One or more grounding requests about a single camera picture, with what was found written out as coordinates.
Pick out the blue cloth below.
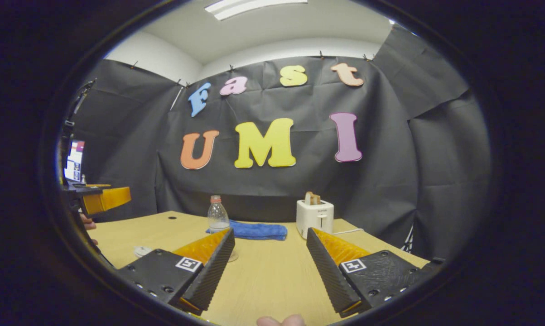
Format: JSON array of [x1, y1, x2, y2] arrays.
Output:
[[206, 220, 288, 241]]

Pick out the black backdrop cloth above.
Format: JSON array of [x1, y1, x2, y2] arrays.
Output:
[[66, 24, 491, 261]]

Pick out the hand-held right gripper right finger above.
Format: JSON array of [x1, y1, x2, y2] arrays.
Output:
[[306, 227, 446, 318]]

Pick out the computer monitor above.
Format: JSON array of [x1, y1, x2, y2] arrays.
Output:
[[64, 139, 86, 182]]

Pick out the white toaster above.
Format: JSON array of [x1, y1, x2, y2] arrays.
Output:
[[296, 199, 335, 240]]

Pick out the ceiling light panel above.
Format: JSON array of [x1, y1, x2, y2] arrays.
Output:
[[204, 0, 308, 21]]

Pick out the clear plastic water bottle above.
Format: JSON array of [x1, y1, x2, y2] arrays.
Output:
[[207, 195, 230, 235]]

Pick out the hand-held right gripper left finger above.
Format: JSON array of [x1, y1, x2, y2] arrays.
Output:
[[116, 227, 236, 316]]

